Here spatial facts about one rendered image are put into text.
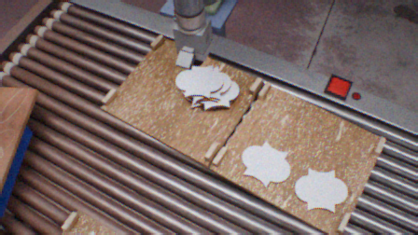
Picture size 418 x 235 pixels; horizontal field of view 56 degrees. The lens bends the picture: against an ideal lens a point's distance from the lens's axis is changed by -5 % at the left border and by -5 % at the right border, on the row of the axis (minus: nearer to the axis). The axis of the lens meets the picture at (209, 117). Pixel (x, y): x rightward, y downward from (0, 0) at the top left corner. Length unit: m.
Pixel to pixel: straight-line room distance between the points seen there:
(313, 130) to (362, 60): 1.51
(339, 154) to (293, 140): 0.14
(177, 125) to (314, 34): 1.70
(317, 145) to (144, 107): 0.55
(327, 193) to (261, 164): 0.20
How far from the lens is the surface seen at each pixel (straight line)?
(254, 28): 2.81
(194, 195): 1.20
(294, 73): 1.42
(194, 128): 1.27
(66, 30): 1.69
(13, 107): 1.37
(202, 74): 1.29
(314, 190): 1.18
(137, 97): 1.37
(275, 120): 1.28
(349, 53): 2.75
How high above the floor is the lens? 2.03
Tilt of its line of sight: 58 degrees down
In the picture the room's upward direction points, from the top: 7 degrees counter-clockwise
